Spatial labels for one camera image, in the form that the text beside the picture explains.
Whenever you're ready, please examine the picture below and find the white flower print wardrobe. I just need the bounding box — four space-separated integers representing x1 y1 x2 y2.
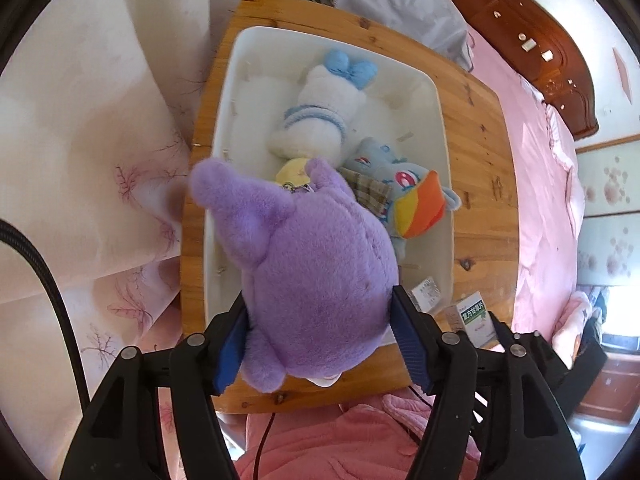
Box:
575 135 640 291

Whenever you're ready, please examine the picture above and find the pink bed sheet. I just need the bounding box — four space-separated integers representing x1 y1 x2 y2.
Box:
467 30 586 341

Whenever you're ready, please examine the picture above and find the white floral curtain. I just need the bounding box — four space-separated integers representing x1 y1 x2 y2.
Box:
0 0 241 480

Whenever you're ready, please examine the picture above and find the green white medicine box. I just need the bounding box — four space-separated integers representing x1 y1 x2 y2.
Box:
445 291 501 348

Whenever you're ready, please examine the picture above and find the white plush with blue bow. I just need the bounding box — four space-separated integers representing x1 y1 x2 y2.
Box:
267 49 378 161

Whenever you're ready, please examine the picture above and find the white plastic bin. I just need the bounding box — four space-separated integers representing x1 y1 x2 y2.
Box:
202 26 455 331

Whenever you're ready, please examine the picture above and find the purple plush toy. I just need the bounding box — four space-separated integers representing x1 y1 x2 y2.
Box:
187 156 401 393

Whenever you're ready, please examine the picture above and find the pink ruffled pillow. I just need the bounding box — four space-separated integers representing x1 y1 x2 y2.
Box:
542 102 587 241

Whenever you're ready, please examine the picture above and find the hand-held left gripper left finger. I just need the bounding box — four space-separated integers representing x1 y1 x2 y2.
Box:
60 292 251 480

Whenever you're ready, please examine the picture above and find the brown wooden headboard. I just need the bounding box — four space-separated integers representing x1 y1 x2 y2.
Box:
442 0 600 141

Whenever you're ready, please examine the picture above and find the yellow plush toy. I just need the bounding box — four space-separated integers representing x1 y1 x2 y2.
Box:
274 156 313 188

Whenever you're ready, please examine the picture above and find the brown wooden cabinet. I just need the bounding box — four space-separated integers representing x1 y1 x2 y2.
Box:
575 350 640 426

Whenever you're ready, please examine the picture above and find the thick black cable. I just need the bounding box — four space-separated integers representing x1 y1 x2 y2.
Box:
0 220 91 406

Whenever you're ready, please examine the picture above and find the pink fleece garment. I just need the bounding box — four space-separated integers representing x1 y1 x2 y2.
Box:
232 392 481 480

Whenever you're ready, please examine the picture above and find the blue plush with orange beak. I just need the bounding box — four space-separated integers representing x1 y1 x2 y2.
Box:
342 137 462 261

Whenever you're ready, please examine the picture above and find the thin black cable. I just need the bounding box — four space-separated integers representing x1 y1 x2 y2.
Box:
252 412 276 480

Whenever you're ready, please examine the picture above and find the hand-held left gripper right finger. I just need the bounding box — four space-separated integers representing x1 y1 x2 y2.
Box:
390 285 586 480

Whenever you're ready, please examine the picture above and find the small white printed box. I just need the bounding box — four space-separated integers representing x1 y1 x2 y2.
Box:
411 276 446 313

